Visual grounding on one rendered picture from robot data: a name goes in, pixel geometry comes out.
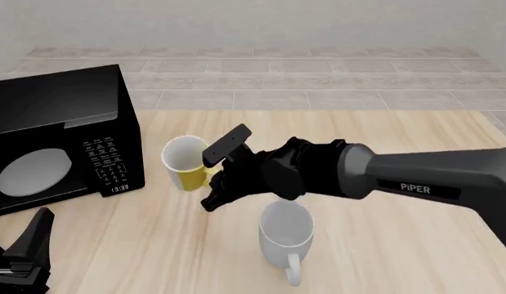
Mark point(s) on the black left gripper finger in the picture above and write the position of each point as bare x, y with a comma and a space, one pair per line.
34, 239

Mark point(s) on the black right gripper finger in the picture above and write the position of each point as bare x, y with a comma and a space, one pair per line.
220, 194

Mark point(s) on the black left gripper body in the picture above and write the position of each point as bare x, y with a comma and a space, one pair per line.
15, 275

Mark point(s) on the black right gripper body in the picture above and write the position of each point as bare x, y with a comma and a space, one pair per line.
246, 173

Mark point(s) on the yellow and white mug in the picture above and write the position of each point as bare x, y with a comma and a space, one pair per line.
183, 153

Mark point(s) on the grey and black right robot arm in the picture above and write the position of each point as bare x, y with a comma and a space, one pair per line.
399, 180

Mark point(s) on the small flat black plate on stalk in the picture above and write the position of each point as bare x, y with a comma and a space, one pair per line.
226, 147

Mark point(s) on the white round turntable plate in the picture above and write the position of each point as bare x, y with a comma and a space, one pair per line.
32, 171

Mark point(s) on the black microwave oven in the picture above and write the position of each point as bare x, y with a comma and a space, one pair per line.
52, 101

